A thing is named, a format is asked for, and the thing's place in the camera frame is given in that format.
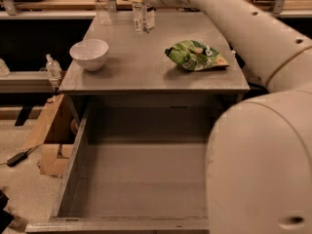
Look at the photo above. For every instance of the white ceramic bowl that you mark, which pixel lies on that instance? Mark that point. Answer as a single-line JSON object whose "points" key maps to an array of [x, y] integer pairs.
{"points": [[90, 54]]}

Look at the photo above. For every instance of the small sanitizer bottle left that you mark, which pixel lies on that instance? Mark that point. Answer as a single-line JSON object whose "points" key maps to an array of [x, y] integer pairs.
{"points": [[53, 67]]}

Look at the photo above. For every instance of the grey cabinet counter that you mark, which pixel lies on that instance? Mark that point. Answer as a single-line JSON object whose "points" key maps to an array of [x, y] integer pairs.
{"points": [[137, 62]]}

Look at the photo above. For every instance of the black power adapter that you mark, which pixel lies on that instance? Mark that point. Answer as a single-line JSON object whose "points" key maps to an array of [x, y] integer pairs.
{"points": [[16, 159]]}

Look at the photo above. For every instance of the green chip bag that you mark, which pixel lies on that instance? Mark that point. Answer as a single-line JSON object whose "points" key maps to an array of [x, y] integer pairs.
{"points": [[193, 55]]}

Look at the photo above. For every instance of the open grey top drawer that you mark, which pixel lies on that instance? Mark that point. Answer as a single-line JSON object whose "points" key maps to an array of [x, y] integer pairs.
{"points": [[135, 169]]}

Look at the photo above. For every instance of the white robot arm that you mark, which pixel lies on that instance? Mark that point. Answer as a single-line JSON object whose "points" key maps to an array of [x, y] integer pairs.
{"points": [[259, 161]]}

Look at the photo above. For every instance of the clear plastic water bottle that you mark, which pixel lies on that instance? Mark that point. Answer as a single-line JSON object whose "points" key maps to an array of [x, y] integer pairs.
{"points": [[143, 16]]}

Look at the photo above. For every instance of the cardboard box left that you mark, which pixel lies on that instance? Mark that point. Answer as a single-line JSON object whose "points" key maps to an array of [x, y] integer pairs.
{"points": [[52, 136]]}

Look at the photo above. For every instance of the background clear water bottle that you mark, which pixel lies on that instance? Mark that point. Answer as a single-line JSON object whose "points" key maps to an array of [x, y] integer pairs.
{"points": [[103, 15]]}

